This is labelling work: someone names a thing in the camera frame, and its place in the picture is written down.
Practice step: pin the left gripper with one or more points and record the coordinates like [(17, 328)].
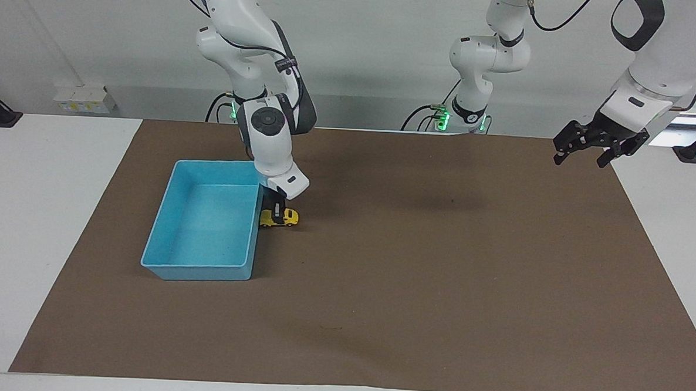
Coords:
[(610, 132)]

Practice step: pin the yellow toy beetle car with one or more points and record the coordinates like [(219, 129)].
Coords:
[(289, 217)]

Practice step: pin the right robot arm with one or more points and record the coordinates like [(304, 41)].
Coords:
[(255, 27)]

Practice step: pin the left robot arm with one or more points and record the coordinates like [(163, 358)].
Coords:
[(659, 56)]

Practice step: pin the light blue plastic bin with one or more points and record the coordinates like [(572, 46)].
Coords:
[(206, 224)]

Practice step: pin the white wall power strip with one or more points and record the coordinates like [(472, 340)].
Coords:
[(85, 100)]

